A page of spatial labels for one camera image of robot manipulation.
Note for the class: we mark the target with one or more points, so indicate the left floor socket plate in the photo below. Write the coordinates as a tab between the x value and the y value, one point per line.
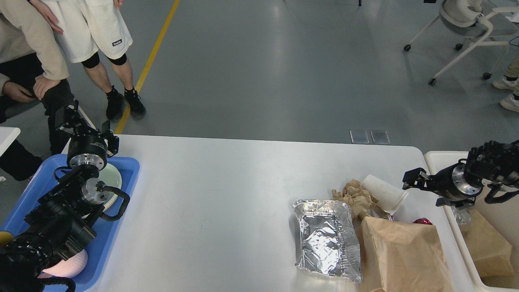
359	137

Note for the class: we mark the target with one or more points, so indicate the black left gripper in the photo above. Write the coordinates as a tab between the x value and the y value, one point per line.
87	146

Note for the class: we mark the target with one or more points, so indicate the white office chair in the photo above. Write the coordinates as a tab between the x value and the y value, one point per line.
480	22

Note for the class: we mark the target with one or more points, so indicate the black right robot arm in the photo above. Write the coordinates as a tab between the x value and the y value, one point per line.
493	165

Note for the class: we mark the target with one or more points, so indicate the pink ceramic plate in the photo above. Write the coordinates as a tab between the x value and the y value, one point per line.
111	178

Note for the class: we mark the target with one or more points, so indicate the person in beige trousers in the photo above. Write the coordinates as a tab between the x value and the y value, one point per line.
510	82

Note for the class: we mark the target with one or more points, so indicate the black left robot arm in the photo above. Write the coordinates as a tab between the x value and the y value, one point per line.
61	226

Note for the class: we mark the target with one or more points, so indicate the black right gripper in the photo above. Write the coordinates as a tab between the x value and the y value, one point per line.
455	186

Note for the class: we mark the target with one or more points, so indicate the green ceramic plate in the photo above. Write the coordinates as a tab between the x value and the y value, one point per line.
104	195

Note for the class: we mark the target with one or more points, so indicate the blue plastic tray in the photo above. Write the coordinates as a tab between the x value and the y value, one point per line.
98	250

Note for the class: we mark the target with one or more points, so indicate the right floor socket plate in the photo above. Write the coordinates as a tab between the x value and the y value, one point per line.
380	137

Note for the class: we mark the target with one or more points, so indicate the crumpled brown paper ball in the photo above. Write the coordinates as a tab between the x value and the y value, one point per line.
361	202

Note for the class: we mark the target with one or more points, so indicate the floor socket plate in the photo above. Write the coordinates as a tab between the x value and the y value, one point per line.
380	137
359	137

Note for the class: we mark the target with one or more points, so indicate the pink ceramic mug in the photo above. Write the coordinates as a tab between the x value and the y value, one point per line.
67	268

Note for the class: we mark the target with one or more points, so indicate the white paper cup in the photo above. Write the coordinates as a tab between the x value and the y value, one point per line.
389	198

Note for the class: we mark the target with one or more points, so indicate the silver foil bag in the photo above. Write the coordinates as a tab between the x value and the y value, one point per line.
328	243

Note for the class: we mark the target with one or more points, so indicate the person in white shorts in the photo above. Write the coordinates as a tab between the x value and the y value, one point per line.
93	33

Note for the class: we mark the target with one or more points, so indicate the person in cream sweater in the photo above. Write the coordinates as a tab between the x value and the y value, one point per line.
32	66

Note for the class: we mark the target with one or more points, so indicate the white chair near person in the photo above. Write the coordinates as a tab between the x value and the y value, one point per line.
83	115

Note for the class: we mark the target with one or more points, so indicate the white plastic bin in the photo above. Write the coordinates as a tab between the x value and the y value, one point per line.
504	218

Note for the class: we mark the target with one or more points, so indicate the dark green ceramic mug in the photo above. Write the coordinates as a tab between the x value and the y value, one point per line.
5	238

